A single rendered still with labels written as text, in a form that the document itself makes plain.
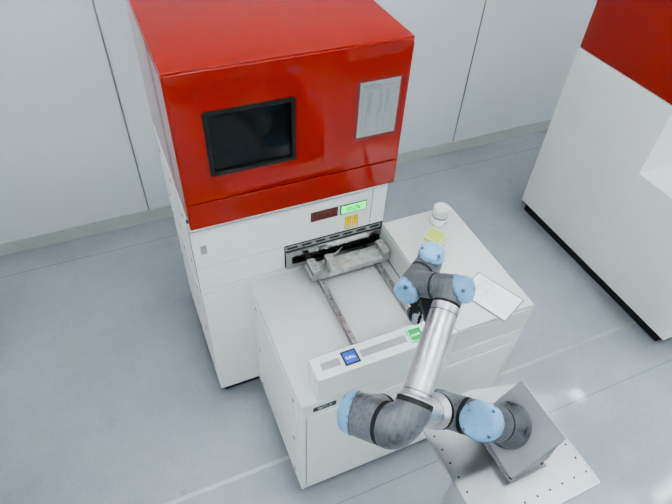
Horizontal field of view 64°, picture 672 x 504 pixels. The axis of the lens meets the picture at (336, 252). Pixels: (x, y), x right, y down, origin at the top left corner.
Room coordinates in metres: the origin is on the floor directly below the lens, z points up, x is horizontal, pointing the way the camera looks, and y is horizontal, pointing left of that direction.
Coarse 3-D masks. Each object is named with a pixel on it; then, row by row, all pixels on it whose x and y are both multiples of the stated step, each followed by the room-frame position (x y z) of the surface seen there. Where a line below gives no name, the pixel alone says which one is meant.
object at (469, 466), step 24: (432, 432) 0.87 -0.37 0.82; (456, 456) 0.79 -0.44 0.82; (480, 456) 0.80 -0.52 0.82; (552, 456) 0.81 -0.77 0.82; (576, 456) 0.82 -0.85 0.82; (456, 480) 0.71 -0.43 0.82; (480, 480) 0.72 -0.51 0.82; (504, 480) 0.72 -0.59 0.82; (528, 480) 0.73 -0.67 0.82; (552, 480) 0.73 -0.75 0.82; (576, 480) 0.74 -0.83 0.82
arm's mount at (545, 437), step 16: (512, 400) 0.92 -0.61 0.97; (528, 400) 0.91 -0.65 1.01; (544, 416) 0.85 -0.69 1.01; (544, 432) 0.81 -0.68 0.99; (560, 432) 0.80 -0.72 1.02; (496, 448) 0.80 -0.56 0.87; (528, 448) 0.78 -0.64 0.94; (544, 448) 0.77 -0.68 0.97; (512, 464) 0.75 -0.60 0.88; (528, 464) 0.74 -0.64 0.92; (544, 464) 0.78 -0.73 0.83; (512, 480) 0.72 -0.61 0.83
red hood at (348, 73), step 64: (128, 0) 1.89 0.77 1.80; (192, 0) 1.89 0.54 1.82; (256, 0) 1.92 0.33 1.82; (320, 0) 1.96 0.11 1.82; (192, 64) 1.44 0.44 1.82; (256, 64) 1.48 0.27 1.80; (320, 64) 1.57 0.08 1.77; (384, 64) 1.67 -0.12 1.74; (192, 128) 1.39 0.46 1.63; (256, 128) 1.48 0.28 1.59; (320, 128) 1.57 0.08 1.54; (384, 128) 1.68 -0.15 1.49; (192, 192) 1.38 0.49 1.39; (256, 192) 1.47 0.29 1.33; (320, 192) 1.58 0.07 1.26
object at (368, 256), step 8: (368, 248) 1.68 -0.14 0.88; (376, 248) 1.68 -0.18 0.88; (336, 256) 1.62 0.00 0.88; (344, 256) 1.62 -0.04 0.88; (352, 256) 1.63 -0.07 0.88; (360, 256) 1.63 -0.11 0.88; (368, 256) 1.63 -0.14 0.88; (376, 256) 1.63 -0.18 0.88; (320, 264) 1.57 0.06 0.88; (344, 264) 1.58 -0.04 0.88; (352, 264) 1.58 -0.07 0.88; (360, 264) 1.58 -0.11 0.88; (368, 264) 1.60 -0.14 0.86; (328, 272) 1.52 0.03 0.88; (336, 272) 1.54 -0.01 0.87; (344, 272) 1.55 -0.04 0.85; (312, 280) 1.49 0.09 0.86
